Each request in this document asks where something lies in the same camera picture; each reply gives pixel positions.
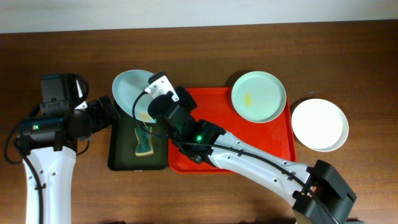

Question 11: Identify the dark green tray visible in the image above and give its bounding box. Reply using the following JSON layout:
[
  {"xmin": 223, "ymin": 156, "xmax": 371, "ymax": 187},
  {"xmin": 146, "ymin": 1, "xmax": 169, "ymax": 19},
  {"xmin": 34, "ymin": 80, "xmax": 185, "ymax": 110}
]
[{"xmin": 108, "ymin": 103, "xmax": 169, "ymax": 171}]

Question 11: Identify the light blue plate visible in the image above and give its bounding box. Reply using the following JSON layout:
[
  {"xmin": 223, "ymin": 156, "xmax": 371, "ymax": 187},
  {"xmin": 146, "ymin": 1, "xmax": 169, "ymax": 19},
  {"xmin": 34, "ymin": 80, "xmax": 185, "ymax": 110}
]
[{"xmin": 112, "ymin": 69, "xmax": 155, "ymax": 123}]

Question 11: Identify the red tray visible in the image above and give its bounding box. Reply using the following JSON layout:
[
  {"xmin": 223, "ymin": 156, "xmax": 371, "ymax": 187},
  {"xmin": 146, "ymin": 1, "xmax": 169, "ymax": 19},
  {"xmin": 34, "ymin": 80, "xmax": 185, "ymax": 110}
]
[{"xmin": 187, "ymin": 87, "xmax": 297, "ymax": 162}]

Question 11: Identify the green yellow sponge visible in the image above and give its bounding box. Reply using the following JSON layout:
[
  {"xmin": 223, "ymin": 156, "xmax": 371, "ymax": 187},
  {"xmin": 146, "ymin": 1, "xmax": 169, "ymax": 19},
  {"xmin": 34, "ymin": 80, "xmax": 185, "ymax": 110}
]
[{"xmin": 134, "ymin": 126, "xmax": 154, "ymax": 156}]

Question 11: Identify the mint green plate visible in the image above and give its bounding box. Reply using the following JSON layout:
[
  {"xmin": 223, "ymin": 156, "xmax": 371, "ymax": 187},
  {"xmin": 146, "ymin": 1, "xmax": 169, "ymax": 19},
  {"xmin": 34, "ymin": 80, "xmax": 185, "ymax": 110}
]
[{"xmin": 231, "ymin": 71, "xmax": 287, "ymax": 123}]

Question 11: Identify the white plate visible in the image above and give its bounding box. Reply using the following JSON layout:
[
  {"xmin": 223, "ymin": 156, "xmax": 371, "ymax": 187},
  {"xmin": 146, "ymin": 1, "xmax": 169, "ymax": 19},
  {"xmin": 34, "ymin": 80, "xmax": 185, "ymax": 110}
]
[{"xmin": 292, "ymin": 98, "xmax": 349, "ymax": 152}]

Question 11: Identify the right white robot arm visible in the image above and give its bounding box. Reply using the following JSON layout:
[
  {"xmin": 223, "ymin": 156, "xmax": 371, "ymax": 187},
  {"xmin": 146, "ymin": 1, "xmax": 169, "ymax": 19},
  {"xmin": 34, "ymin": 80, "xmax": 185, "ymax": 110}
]
[{"xmin": 146, "ymin": 87, "xmax": 357, "ymax": 223}]

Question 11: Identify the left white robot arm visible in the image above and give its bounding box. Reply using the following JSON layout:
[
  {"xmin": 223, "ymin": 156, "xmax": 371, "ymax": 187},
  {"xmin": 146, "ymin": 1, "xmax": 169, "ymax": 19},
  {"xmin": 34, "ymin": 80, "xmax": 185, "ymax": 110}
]
[{"xmin": 14, "ymin": 95, "xmax": 120, "ymax": 223}]

